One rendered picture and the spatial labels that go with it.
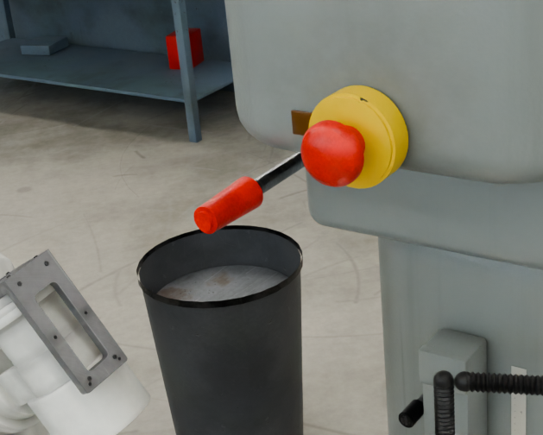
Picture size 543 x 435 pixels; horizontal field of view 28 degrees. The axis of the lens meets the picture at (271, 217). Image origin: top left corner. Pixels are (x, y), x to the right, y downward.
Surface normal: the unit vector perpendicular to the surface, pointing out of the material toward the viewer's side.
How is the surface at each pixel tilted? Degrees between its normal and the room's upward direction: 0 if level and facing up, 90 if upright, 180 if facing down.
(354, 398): 0
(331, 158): 88
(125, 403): 58
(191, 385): 94
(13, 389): 90
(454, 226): 90
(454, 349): 0
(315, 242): 0
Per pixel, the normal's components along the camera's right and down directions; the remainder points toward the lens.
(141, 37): -0.56, 0.39
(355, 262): -0.09, -0.91
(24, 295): 0.55, -0.25
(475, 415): 0.82, 0.17
